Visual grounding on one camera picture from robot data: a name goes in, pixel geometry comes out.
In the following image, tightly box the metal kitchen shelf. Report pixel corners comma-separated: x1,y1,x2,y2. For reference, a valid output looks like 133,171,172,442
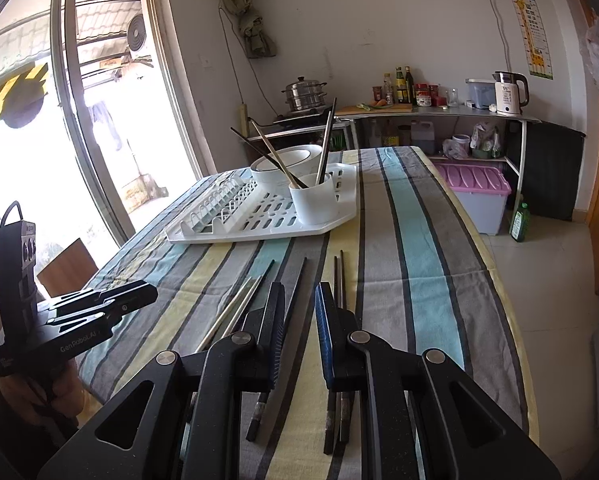
246,103,544,221

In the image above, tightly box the person's left hand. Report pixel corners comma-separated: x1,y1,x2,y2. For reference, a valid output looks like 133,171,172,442
0,360,85,426

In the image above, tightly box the striped tablecloth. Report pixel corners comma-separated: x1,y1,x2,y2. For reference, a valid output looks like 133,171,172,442
77,148,539,479

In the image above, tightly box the white plastic dish rack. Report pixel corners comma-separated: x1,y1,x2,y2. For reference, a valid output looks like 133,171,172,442
164,162,358,244

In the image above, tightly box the green bottle on floor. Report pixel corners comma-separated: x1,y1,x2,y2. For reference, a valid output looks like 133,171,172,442
509,203,531,243

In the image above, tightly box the pink lid storage box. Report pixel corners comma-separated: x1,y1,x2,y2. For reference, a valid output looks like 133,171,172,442
434,162,511,235

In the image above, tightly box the white utensil holder cup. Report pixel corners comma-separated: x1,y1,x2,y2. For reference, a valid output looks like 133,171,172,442
290,174,339,226

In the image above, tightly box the white ceramic bowl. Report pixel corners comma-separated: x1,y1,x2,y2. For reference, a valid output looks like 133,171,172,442
251,144,322,198

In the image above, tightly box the wooden cutting board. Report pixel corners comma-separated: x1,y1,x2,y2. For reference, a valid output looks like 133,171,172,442
335,103,413,117

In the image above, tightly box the induction cooker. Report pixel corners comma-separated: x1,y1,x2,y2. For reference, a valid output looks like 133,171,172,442
274,107,331,129

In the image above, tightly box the grey plastic container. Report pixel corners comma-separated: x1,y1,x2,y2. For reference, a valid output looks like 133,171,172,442
465,78,496,110

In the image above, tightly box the steel steamer pot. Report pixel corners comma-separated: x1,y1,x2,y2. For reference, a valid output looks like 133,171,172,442
282,76,327,113

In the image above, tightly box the green sauce bottle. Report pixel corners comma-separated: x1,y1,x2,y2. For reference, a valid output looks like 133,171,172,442
395,66,409,104

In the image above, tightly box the white electric kettle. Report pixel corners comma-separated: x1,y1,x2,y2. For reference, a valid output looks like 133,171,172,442
493,70,529,115

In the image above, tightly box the dark sauce bottle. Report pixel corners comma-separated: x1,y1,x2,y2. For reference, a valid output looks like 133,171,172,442
403,65,417,106

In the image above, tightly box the hanging green cloth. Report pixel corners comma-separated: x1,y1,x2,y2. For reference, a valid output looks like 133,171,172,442
222,0,277,58

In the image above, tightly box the giraffe wall poster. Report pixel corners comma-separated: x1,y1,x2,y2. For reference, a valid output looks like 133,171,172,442
512,0,553,80

